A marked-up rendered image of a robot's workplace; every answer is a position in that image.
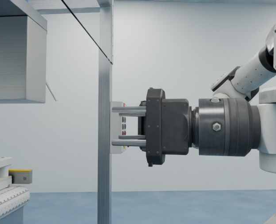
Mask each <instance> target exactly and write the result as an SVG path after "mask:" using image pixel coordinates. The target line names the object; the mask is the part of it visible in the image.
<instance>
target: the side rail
mask: <svg viewBox="0 0 276 224"><path fill-rule="evenodd" d="M8 175H9V176H12V184H31V183H32V171H30V172H8Z"/></svg>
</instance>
